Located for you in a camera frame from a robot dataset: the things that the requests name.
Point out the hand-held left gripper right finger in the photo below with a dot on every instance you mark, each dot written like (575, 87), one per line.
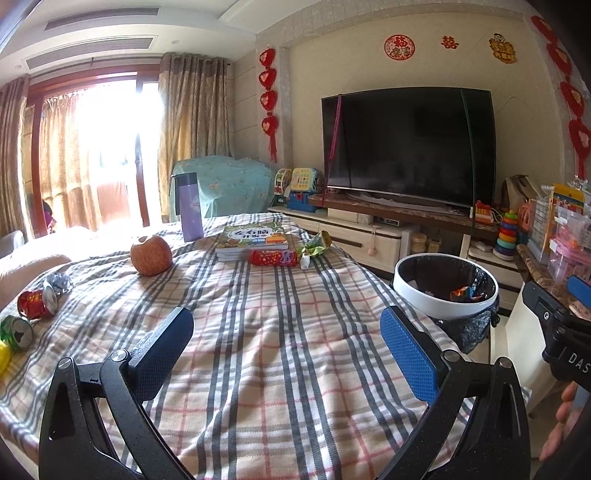
(408, 355)

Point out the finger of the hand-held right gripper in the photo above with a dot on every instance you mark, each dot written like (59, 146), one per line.
(581, 287)
(545, 307)

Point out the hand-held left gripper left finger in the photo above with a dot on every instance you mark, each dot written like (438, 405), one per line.
(161, 350)

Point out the white waste bin black liner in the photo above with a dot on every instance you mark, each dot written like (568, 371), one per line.
(443, 311)

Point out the blue snack bag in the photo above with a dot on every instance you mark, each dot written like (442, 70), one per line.
(475, 295)

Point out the person's right hand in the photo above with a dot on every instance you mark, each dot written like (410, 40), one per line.
(561, 424)

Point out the pink plastic storage box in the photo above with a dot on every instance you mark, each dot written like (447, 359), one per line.
(572, 244)

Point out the marble counter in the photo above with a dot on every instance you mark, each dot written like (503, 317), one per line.
(535, 263)

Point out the white cabinet panel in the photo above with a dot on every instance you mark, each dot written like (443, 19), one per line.
(512, 341)

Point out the clear plastic drawer organizer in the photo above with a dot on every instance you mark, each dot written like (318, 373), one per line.
(540, 221)

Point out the orange toy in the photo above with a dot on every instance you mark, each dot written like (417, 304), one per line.
(526, 217)

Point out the yellow box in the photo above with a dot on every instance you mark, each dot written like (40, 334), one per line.
(568, 196)

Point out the apple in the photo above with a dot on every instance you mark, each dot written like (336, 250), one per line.
(151, 256)

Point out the red toy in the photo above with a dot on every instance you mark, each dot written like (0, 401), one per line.
(484, 213)

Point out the yellow jar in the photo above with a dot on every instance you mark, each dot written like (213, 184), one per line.
(419, 243)

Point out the brown bag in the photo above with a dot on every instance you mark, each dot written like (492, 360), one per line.
(519, 191)

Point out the crumpled foil wrapper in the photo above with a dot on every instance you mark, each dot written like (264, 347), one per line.
(57, 282)

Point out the white TV cabinet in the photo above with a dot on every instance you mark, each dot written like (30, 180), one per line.
(351, 235)

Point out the red can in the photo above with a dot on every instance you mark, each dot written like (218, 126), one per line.
(37, 302)

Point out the small white bottle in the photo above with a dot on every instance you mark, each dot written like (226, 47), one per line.
(305, 264)

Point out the brown wooden TV shelf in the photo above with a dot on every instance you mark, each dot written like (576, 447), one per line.
(401, 214)

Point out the purple bottle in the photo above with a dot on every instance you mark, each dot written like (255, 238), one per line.
(191, 212)

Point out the red snack tube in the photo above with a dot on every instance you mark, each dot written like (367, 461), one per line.
(272, 258)

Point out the green snack packet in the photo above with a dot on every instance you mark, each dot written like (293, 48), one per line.
(316, 244)

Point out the green picture book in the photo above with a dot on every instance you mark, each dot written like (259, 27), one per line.
(251, 235)

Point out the green can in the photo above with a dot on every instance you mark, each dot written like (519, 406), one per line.
(16, 332)

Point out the orange hanging cloth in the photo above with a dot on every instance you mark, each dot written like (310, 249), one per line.
(111, 203)

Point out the magenta cloth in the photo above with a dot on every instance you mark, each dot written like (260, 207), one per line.
(49, 217)

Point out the teal cloth covered furniture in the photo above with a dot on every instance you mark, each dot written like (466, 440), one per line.
(235, 184)

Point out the blue toy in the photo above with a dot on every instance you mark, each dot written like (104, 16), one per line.
(302, 203)

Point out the red heart hanging decoration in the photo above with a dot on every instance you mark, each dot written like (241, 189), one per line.
(572, 97)
(268, 92)

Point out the yellow teal toy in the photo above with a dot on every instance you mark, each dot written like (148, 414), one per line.
(307, 180)

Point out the ferris wheel toy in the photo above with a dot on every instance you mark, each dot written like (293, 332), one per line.
(283, 184)

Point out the black television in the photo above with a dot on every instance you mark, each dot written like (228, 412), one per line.
(406, 143)

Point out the sheer curtain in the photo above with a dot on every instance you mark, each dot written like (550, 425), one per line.
(64, 161)

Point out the beige curtain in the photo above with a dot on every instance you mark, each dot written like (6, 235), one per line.
(14, 161)
(194, 115)

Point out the red paper character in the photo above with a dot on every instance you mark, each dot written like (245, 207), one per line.
(449, 43)

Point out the round red paper cutout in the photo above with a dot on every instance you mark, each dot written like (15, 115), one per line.
(399, 46)

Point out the ceiling air vent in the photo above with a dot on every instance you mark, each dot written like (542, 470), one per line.
(87, 53)
(101, 19)

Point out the wooden door frame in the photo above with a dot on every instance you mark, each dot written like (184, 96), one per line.
(142, 152)

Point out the gold figure wall sticker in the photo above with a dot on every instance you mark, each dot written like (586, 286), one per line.
(502, 48)

